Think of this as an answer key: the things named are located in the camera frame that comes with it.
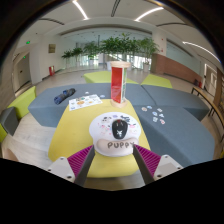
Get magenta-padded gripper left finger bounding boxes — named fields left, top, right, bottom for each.
left=46, top=144, right=97, bottom=188

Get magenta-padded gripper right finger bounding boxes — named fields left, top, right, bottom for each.
left=132, top=143, right=184, bottom=185

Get black computer mouse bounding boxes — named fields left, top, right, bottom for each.
left=111, top=119, right=129, bottom=140

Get round white printed mouse pad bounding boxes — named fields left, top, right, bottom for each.
left=88, top=111, right=142, bottom=158

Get group of small stickers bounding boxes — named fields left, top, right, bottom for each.
left=141, top=105, right=166, bottom=126

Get white sticker sheet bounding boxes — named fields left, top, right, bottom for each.
left=68, top=94, right=104, bottom=112

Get long grey upholstered bench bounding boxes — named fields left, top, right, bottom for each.
left=27, top=82, right=148, bottom=128

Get lime green upholstered bench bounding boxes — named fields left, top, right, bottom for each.
left=83, top=70, right=139, bottom=85
left=140, top=73, right=174, bottom=89

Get small dark grey ottoman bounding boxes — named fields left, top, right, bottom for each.
left=0, top=106, right=19, bottom=137

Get lime green upholstered seat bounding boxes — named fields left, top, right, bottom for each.
left=0, top=85, right=38, bottom=143

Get red panelled cylinder stand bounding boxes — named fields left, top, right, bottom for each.
left=109, top=60, right=132, bottom=109

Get grey door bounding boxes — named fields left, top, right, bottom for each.
left=16, top=54, right=33, bottom=88

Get row of potted plants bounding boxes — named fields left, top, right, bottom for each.
left=61, top=33, right=160, bottom=73

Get ceiling strip lights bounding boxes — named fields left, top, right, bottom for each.
left=72, top=0, right=221, bottom=63

